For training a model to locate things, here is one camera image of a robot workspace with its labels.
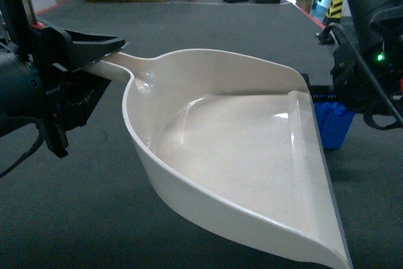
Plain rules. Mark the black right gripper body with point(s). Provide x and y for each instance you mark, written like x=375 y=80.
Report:
x=366 y=83

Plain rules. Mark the blue plastic part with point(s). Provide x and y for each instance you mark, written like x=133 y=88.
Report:
x=334 y=121

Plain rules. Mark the yellow black traffic cone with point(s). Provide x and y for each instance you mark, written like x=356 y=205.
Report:
x=334 y=12

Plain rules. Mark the beige plastic dustpan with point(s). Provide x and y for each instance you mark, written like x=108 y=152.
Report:
x=230 y=142

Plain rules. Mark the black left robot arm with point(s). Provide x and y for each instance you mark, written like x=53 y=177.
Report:
x=15 y=13

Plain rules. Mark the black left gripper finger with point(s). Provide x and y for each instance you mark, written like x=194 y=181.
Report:
x=85 y=49
x=77 y=99

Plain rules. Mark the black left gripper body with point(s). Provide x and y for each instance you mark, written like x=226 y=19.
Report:
x=54 y=93

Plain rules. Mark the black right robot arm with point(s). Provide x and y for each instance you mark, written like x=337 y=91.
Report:
x=366 y=15

